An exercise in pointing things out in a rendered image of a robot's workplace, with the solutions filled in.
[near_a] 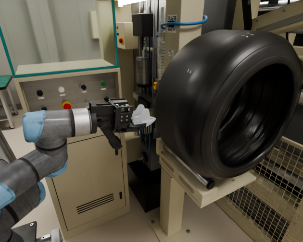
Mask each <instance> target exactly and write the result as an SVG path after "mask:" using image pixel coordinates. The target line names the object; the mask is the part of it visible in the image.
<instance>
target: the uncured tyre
mask: <svg viewBox="0 0 303 242"><path fill-rule="evenodd" d="M248 32H250V33H253V34H256V35H254V36H252V37H250V38H245V37H242V36H240V35H242V34H245V33H248ZM188 67H191V68H194V71H193V72H192V74H191V75H187V74H185V72H186V70H187V69H188ZM302 85H303V70H302V65H301V61H300V59H299V57H298V55H297V53H296V52H295V50H294V48H293V46H292V45H291V43H290V42H289V41H288V40H287V39H285V38H284V37H282V36H279V35H277V34H274V33H272V32H268V31H253V30H225V29H222V30H215V31H211V32H208V33H206V34H203V35H200V36H198V37H196V38H195V39H193V40H192V41H190V42H189V43H187V44H186V45H185V46H184V47H183V48H182V49H181V50H180V51H179V52H178V53H177V54H176V55H175V56H174V57H173V58H172V60H171V61H170V63H169V64H168V66H167V68H166V70H165V72H164V73H163V75H162V77H161V80H160V82H159V85H158V88H157V92H156V97H155V103H154V117H155V118H156V120H155V123H156V127H157V130H158V133H159V135H160V137H161V139H162V141H163V142H164V144H165V145H166V146H167V147H168V148H169V149H170V150H171V151H172V152H173V153H174V154H176V155H177V156H178V157H179V158H180V159H181V160H182V161H183V162H184V163H185V164H186V165H187V166H189V167H190V168H191V169H192V170H193V171H194V172H196V173H198V174H200V175H202V176H204V177H206V178H209V179H215V180H217V179H226V178H233V177H237V176H240V175H242V174H244V173H246V172H248V171H249V170H251V169H252V168H254V167H255V166H256V165H258V164H259V163H260V162H261V161H262V160H263V159H264V158H265V157H266V156H267V155H268V154H269V153H270V152H271V151H272V150H273V148H274V147H275V146H276V145H277V143H278V142H279V141H280V139H281V138H282V136H283V134H284V133H285V131H286V129H287V128H288V126H289V124H290V122H291V120H292V118H293V116H294V113H295V111H296V109H297V106H298V103H299V99H300V95H301V91H302Z"/></svg>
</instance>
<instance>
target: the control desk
mask: <svg viewBox="0 0 303 242"><path fill-rule="evenodd" d="M13 80H14V83H15V87H16V90H17V93H18V96H19V99H20V102H21V105H22V108H23V111H24V114H25V113H27V112H35V111H42V110H60V109H81V108H87V109H89V102H95V104H99V103H108V99H112V98H122V87H121V73H120V68H119V67H118V68H108V69H98V70H89V71H79V72H70V73H56V74H47V75H37V76H28V77H18V78H14V79H13ZM113 133H114V134H115V136H117V137H118V138H120V141H121V145H122V146H123V147H122V148H120V149H118V150H117V151H116V150H115V149H113V148H112V147H111V146H110V144H109V142H108V141H109V140H108V139H107V138H106V136H105V135H104V133H103V132H102V131H101V129H100V128H99V127H97V132H96V133H93V134H89V135H84V136H77V137H70V138H67V153H68V161H67V169H66V170H65V172H64V173H63V174H61V175H58V176H55V177H51V178H50V177H45V180H46V183H47V186H48V190H49V192H50V196H51V199H52V202H53V205H54V209H55V212H56V215H57V218H58V221H59V224H60V227H61V230H62V233H63V237H64V240H68V239H70V238H72V237H74V236H77V235H79V234H81V233H83V232H85V231H88V230H90V229H92V228H94V227H97V226H99V225H101V224H104V223H106V222H108V221H110V220H113V219H115V218H117V217H119V216H122V215H124V214H126V213H129V212H130V203H129V190H128V176H127V162H126V143H125V133H117V132H113Z"/></svg>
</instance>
